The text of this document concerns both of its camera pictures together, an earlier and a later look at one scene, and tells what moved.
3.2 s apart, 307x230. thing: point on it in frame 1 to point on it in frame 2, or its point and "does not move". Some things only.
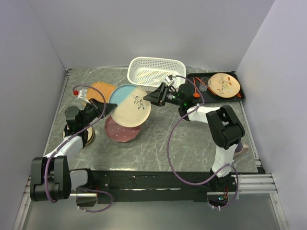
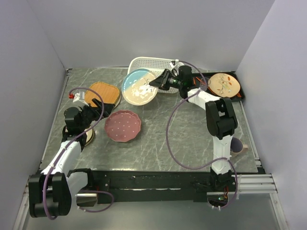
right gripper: (158, 97) to (161, 81)
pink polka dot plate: (120, 133) does not move
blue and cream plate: (132, 109) to (135, 88)
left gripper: (97, 106) does not move
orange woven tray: (106, 89) does not move
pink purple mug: (241, 149) does not move
